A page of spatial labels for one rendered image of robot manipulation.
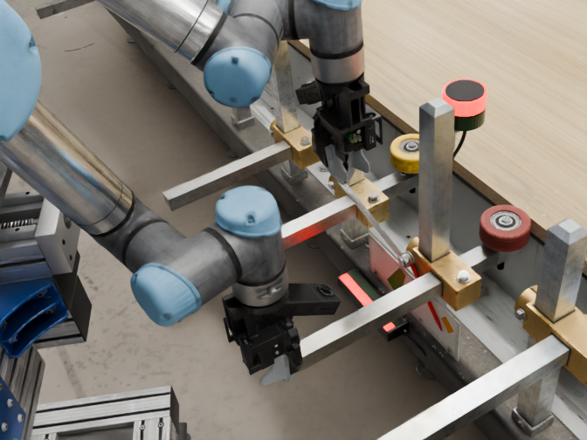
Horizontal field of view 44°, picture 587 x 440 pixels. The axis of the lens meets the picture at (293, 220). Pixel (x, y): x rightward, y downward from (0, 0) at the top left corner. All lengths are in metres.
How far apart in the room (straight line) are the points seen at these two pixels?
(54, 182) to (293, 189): 0.86
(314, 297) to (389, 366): 1.13
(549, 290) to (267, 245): 0.36
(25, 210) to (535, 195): 0.85
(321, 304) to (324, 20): 0.38
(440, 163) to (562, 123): 0.43
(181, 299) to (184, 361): 1.41
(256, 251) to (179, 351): 1.42
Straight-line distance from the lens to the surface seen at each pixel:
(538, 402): 1.14
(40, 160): 0.80
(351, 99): 1.02
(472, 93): 1.04
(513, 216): 1.22
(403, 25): 1.75
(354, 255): 1.44
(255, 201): 0.85
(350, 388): 2.09
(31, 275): 1.27
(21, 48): 0.57
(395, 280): 1.33
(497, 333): 1.42
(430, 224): 1.13
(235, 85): 0.87
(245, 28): 0.91
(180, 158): 2.96
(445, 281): 1.16
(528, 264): 1.39
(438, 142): 1.03
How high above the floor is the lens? 1.73
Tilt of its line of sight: 42 degrees down
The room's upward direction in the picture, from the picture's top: 9 degrees counter-clockwise
